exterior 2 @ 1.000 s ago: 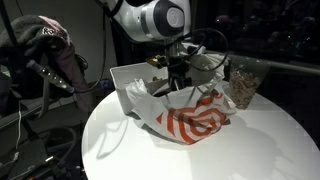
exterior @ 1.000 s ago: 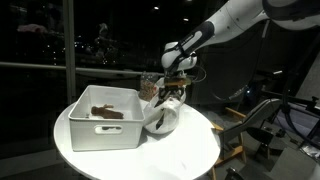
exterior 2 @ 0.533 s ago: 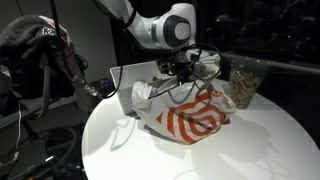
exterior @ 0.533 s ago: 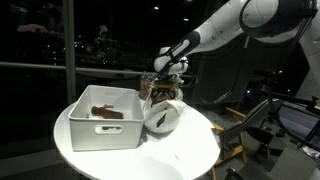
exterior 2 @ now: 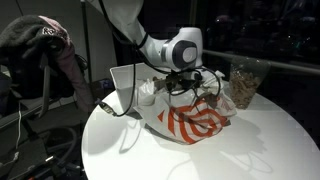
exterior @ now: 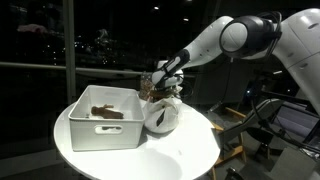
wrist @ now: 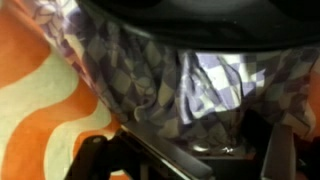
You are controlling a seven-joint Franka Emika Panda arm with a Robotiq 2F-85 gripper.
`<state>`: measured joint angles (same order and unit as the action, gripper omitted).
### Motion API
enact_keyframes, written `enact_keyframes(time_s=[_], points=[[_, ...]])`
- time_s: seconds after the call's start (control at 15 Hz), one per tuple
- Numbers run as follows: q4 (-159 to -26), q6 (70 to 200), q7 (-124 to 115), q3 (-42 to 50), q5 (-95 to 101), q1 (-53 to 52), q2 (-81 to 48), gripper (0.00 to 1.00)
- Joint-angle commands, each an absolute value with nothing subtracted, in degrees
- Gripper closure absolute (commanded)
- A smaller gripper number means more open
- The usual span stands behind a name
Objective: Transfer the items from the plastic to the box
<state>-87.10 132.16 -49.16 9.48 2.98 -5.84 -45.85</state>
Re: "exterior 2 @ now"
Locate black floor hose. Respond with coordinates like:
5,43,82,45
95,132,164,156
43,126,79,164

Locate metal window handrail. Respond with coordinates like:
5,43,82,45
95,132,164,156
203,49,320,77

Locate black floor equipment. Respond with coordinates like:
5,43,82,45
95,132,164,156
18,154,84,180

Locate thin white cable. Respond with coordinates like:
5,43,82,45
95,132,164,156
0,101,24,168

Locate white orange target plastic bag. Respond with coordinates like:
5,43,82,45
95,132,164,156
133,69,238,146

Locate white plastic storage box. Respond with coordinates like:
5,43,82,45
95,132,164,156
109,63,158,114

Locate clear bag of snacks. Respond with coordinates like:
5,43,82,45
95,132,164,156
228,55,272,110

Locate dark cardboard box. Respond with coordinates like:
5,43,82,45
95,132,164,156
88,78,116,98

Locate grey office chair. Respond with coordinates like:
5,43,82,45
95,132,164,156
0,63,56,131

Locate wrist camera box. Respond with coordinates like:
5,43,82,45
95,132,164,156
181,69,205,81

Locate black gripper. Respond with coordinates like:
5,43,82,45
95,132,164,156
151,71,188,93

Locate pink garment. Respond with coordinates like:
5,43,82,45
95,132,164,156
38,15,95,114

